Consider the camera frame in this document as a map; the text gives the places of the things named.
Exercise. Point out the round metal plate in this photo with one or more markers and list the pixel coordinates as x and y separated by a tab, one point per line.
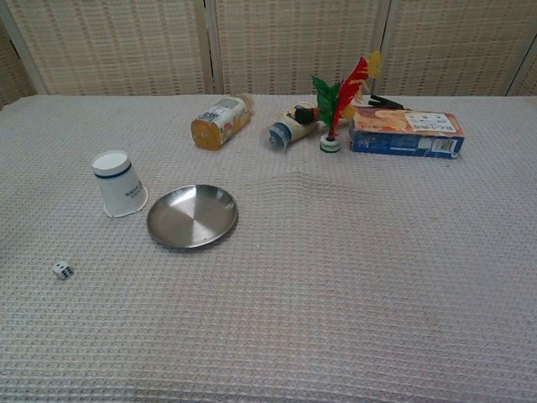
192	216

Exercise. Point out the cream tube with blue cap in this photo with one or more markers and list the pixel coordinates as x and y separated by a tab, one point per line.
289	128

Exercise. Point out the blue orange snack box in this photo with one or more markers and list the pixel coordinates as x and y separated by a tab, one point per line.
405	132

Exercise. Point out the beige waffle tablecloth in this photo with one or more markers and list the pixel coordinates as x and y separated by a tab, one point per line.
293	294

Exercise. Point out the colourful feather shuttlecock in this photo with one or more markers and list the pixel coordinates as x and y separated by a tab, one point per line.
335	98

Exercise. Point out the white die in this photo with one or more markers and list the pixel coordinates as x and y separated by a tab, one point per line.
63	270

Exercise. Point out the white paper cup blue band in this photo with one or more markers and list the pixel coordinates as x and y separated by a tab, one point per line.
117	184

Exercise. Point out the black clip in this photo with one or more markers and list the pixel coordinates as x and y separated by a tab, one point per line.
384	102

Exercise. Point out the woven folding screen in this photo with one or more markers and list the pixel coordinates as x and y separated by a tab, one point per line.
268	44

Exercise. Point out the orange juice bottle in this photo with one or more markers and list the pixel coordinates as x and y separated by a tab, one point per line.
220	121

